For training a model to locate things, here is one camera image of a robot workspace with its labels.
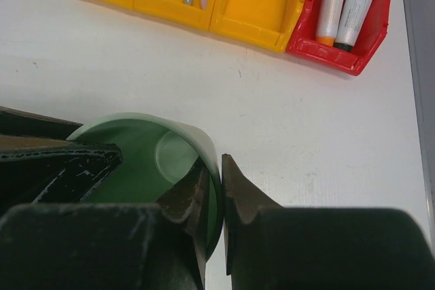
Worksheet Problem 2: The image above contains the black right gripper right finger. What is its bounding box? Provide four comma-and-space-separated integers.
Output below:
222, 154, 434, 289

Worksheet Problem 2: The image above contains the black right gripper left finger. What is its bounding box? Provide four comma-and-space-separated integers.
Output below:
1, 160, 209, 289

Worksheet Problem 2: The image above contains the green plastic cup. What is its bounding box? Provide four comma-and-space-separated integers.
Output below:
68, 113, 224, 257

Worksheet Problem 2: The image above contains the brown oval wooden tray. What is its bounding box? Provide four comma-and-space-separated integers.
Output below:
1, 107, 82, 140

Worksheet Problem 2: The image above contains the red plastic bin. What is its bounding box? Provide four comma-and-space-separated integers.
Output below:
286, 0, 391, 76

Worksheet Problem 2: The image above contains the yellow bin right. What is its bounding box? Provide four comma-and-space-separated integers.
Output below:
210, 0, 305, 53

